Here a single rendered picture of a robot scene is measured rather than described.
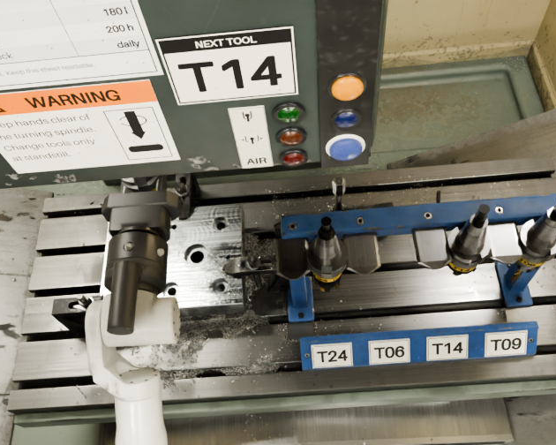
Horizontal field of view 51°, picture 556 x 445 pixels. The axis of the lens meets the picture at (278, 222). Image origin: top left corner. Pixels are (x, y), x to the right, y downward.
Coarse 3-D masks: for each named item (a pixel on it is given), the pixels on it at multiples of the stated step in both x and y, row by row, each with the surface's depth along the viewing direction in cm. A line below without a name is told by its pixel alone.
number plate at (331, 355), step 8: (320, 344) 111; (328, 344) 111; (336, 344) 111; (344, 344) 111; (312, 352) 112; (320, 352) 112; (328, 352) 112; (336, 352) 111; (344, 352) 111; (312, 360) 112; (320, 360) 112; (328, 360) 112; (336, 360) 112; (344, 360) 112; (352, 360) 112
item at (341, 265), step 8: (312, 248) 91; (344, 248) 91; (312, 256) 91; (344, 256) 90; (312, 264) 90; (336, 264) 90; (344, 264) 90; (312, 272) 92; (320, 272) 90; (328, 272) 91; (336, 272) 91
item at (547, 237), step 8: (552, 208) 84; (544, 216) 84; (536, 224) 86; (544, 224) 84; (552, 224) 83; (528, 232) 89; (536, 232) 87; (544, 232) 85; (552, 232) 84; (536, 240) 87; (544, 240) 86; (552, 240) 86; (544, 248) 88
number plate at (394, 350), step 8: (376, 344) 111; (384, 344) 111; (392, 344) 111; (400, 344) 111; (408, 344) 111; (376, 352) 111; (384, 352) 111; (392, 352) 111; (400, 352) 111; (408, 352) 111; (376, 360) 112; (384, 360) 112; (392, 360) 112; (400, 360) 112; (408, 360) 112
